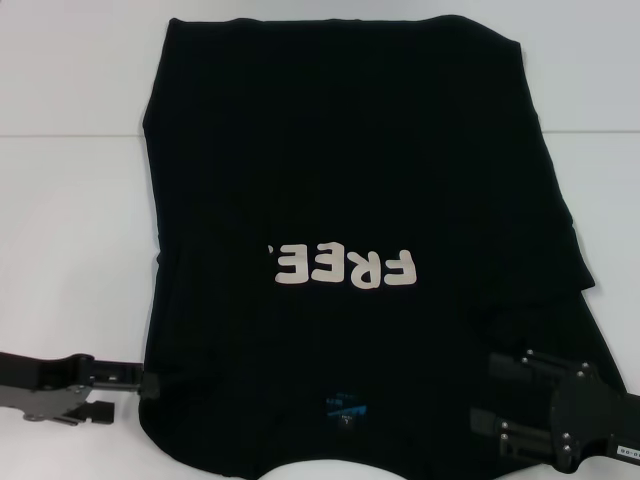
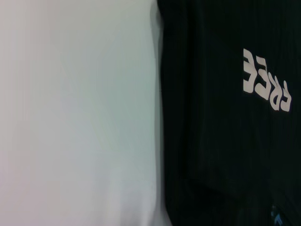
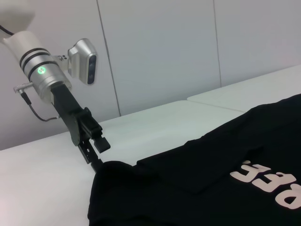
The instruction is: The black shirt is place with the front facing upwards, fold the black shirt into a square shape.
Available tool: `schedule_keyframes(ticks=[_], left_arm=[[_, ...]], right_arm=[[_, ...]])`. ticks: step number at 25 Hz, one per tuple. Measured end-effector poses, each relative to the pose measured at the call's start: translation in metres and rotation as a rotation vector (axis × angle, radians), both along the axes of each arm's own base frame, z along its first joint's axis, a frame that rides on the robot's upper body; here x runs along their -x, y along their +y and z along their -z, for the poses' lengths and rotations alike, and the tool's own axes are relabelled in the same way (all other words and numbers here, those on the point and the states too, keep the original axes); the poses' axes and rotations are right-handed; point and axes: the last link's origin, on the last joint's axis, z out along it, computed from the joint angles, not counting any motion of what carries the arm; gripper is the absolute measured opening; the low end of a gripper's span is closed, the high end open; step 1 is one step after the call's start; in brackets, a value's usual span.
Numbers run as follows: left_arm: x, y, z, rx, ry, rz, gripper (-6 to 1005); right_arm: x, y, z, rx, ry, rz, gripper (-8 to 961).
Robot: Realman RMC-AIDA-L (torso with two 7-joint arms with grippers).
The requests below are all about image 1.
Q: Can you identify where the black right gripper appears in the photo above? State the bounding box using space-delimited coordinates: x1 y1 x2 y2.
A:
469 350 640 460

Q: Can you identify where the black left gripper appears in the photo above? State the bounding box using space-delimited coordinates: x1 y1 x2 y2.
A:
0 350 162 427

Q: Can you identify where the black shirt with FREE print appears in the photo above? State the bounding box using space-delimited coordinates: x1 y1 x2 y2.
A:
139 14 626 480

